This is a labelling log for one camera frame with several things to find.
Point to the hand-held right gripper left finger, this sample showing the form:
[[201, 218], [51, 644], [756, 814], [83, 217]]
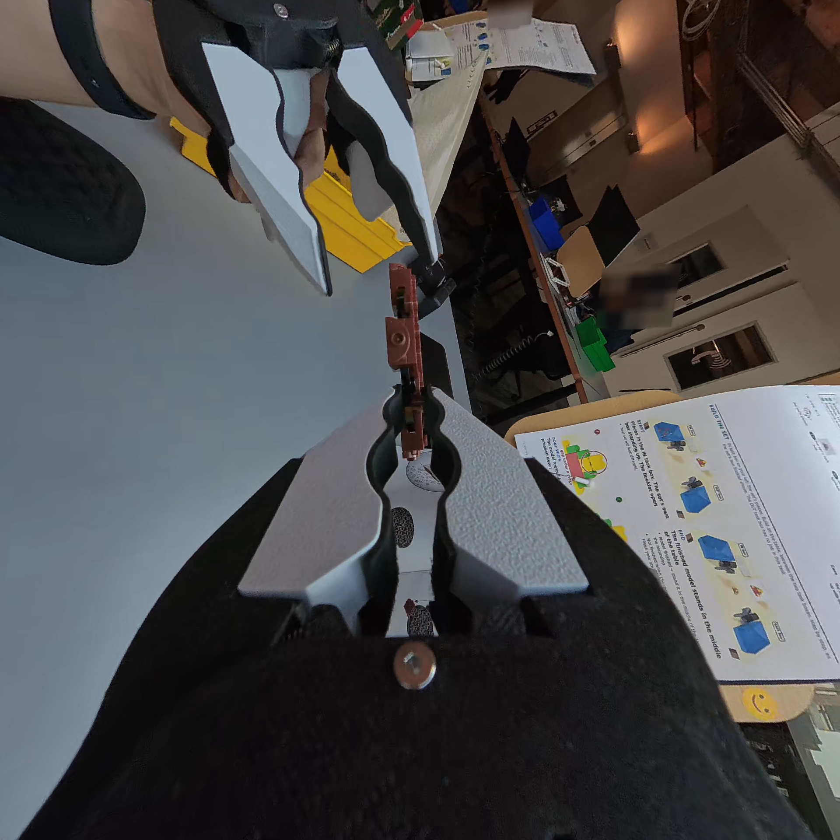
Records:
[[315, 518]]

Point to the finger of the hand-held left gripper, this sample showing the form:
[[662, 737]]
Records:
[[269, 170], [387, 131]]

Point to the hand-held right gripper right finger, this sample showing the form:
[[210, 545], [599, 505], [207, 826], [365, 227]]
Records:
[[508, 518]]

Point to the black toy brick piece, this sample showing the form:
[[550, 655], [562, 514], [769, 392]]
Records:
[[434, 282]]

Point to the brown toy brick assembly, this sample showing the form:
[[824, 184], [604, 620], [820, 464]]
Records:
[[405, 341]]

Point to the grey desk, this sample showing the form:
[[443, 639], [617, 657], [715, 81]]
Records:
[[164, 394]]

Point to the small white carton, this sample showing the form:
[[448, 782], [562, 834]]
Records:
[[426, 52]]

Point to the yellow plastic bin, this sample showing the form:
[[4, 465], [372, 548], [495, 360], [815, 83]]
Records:
[[354, 229]]

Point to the black toy set box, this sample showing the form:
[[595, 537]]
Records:
[[394, 23]]

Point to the printed paper sheet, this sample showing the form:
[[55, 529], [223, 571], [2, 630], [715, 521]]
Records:
[[538, 46]]

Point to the blue plastic bin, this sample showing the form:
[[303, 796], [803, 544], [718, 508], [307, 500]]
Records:
[[544, 223]]

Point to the long wooden table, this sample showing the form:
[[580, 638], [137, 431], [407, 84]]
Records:
[[531, 249]]

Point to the colourful printed instruction sheet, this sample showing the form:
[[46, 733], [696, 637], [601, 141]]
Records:
[[695, 525]]

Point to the green plastic bin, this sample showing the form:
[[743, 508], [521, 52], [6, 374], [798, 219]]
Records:
[[594, 344]]

